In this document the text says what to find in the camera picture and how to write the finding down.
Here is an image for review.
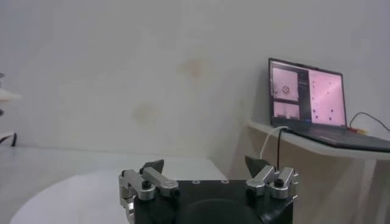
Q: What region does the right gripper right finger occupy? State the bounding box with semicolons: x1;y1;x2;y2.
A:
244;155;299;200

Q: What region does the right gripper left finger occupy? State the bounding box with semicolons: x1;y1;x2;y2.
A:
118;159;180;201

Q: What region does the black cable with adapter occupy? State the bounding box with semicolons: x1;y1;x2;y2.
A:
275;127;289;171

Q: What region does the white side table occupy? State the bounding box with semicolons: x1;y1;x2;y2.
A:
247;120;390;224

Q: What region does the white laptop cable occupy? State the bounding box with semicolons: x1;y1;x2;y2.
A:
259;125;289;159

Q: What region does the thin black cable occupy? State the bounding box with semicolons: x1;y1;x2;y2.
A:
349;111;390;135

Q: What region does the black open laptop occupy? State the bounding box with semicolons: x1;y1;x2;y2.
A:
268;57;390;153

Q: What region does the white round plate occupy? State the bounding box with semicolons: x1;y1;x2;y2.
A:
9;170;228;224

